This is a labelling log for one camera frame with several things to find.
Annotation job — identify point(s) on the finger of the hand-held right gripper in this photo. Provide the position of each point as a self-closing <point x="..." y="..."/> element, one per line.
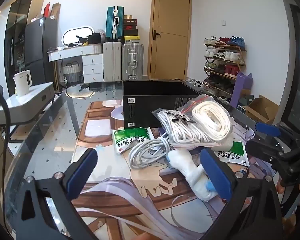
<point x="262" y="150"/>
<point x="267" y="128"/>

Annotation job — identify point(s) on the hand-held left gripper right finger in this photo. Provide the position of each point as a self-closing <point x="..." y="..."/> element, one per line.
<point x="215" y="172"/>

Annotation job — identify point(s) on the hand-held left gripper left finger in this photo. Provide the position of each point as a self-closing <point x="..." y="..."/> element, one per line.
<point x="82" y="170"/>

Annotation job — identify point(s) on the white foam wrap bundle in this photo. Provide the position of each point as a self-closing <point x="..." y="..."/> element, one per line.
<point x="190" y="170"/>

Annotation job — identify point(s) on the green white medicine packet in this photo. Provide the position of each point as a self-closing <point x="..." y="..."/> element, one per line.
<point x="232" y="153"/>
<point x="130" y="137"/>

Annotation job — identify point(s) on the zip bag of white laces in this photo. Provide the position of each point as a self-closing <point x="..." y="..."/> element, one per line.
<point x="175" y="127"/>

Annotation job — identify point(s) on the black cardboard box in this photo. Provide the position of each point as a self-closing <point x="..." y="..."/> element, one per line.
<point x="150" y="105"/>

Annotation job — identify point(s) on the person's right hand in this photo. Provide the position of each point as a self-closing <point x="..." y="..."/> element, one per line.
<point x="280" y="186"/>

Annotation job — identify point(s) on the open brown cardboard box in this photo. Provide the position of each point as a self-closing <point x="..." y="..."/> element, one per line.
<point x="261" y="110"/>

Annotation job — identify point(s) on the purple bag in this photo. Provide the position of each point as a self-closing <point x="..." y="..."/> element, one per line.
<point x="241" y="87"/>

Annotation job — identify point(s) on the oval floor rug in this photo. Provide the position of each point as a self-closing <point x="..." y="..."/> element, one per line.
<point x="77" y="92"/>

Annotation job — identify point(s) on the wooden shoe rack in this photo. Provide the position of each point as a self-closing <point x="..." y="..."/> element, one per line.
<point x="241" y="48"/>

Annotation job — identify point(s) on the group of sneakers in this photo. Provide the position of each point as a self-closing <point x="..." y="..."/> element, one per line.
<point x="225" y="55"/>

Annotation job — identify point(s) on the white side table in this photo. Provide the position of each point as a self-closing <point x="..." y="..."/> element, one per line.
<point x="27" y="100"/>

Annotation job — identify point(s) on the woven basket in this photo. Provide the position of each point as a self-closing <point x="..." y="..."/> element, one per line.
<point x="72" y="73"/>

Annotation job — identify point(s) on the white drawer cabinet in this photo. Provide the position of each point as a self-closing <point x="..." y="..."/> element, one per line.
<point x="93" y="67"/>

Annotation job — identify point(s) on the white electric kettle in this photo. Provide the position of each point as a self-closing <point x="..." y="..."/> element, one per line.
<point x="22" y="82"/>

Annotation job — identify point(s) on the white suitcase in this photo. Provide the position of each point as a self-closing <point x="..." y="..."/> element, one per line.
<point x="112" y="61"/>

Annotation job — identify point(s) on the white vanity desk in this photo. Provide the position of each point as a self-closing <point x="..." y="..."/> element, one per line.
<point x="70" y="51"/>

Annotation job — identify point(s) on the silver suitcase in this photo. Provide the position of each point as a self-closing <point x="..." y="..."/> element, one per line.
<point x="132" y="61"/>

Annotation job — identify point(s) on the white ribbed bin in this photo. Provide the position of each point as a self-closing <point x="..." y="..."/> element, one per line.
<point x="98" y="48"/>

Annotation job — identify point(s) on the wooden door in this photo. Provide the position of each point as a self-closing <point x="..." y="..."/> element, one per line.
<point x="170" y="55"/>

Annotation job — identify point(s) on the black handbag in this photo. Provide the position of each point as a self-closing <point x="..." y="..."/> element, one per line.
<point x="94" y="38"/>

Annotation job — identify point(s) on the dark grey fridge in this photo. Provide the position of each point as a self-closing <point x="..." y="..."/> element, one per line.
<point x="40" y="42"/>

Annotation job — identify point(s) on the oval mirror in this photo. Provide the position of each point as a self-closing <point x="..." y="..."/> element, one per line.
<point x="75" y="33"/>

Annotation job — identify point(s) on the stack of shoe boxes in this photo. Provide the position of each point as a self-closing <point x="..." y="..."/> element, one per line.
<point x="130" y="28"/>

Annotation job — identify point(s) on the teal suitcase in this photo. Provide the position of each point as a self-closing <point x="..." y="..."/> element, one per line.
<point x="113" y="22"/>

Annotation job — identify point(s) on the red flat box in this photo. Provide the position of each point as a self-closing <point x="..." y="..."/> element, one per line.
<point x="47" y="10"/>

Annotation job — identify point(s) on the black glass cabinet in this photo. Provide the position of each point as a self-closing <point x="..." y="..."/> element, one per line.
<point x="17" y="17"/>

